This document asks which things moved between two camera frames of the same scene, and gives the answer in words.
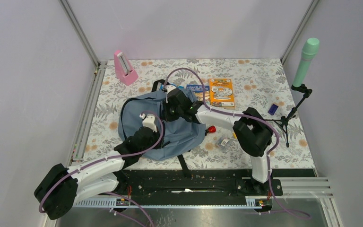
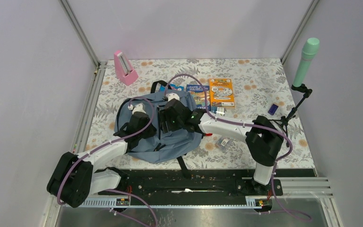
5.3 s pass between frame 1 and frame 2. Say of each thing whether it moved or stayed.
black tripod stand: stayed
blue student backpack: stayed
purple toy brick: stayed
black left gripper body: moved
